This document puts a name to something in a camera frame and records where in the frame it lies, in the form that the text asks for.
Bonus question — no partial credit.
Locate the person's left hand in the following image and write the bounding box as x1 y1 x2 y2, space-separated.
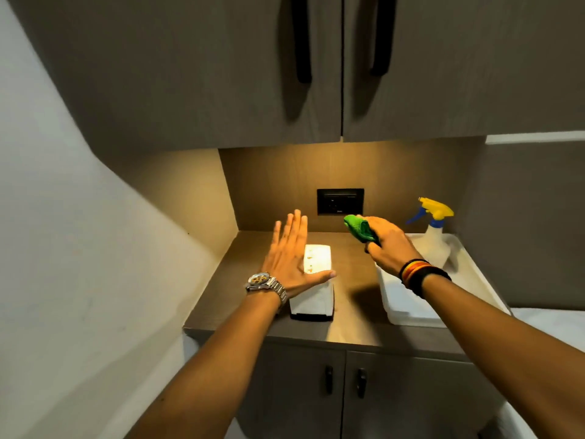
261 209 337 300

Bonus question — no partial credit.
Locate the person's right hand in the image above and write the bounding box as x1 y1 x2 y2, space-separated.
356 216 423 277

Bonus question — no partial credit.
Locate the green cleaning cloth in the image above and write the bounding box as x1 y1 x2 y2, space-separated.
343 215 381 246

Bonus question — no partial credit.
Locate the person's right forearm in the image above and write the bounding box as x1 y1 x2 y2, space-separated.
421 274 585 439

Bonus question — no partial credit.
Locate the person's left forearm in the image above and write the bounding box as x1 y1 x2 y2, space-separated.
124 291 282 439

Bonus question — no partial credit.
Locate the white tissue box black base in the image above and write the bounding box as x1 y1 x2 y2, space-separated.
289 244 335 322

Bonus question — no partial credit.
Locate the orange red striped wristband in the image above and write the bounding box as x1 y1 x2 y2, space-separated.
398 259 433 285

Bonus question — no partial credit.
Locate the silver wristwatch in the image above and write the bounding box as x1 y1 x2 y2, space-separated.
245 271 289 308

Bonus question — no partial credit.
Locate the white spray bottle yellow trigger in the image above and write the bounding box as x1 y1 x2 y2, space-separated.
405 197 455 269

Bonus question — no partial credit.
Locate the black wristband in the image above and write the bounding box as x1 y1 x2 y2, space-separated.
408 266 452 299

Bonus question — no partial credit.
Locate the white plastic tray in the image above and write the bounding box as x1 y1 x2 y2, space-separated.
375 232 512 329

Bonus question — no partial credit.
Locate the grey lower cabinet door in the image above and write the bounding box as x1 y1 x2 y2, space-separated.
342 351 504 439
234 342 346 439

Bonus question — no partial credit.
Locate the grey wood upper cabinet door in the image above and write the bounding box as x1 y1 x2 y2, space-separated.
342 0 585 143
4 0 343 155

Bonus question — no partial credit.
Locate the black wall power outlet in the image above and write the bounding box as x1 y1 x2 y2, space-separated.
316 188 365 216

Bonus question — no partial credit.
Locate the long black cabinet handle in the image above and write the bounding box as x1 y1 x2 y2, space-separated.
370 0 398 77
291 0 313 84

